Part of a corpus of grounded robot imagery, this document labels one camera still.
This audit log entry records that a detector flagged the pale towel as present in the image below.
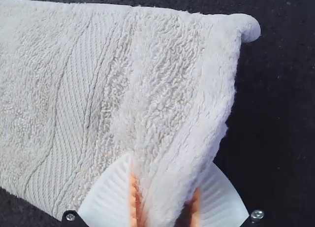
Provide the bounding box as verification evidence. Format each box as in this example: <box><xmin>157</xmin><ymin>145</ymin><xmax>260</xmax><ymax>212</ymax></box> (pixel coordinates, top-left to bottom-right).
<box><xmin>0</xmin><ymin>0</ymin><xmax>261</xmax><ymax>227</ymax></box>

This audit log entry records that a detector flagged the black mat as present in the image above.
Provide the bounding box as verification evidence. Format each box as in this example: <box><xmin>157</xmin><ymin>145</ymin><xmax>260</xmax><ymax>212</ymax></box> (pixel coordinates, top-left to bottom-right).
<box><xmin>0</xmin><ymin>0</ymin><xmax>315</xmax><ymax>227</ymax></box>

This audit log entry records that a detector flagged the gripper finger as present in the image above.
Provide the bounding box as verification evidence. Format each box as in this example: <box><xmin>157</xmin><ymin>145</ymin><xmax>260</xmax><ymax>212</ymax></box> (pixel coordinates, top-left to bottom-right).
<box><xmin>179</xmin><ymin>162</ymin><xmax>266</xmax><ymax>227</ymax></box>
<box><xmin>61</xmin><ymin>152</ymin><xmax>145</xmax><ymax>227</ymax></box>

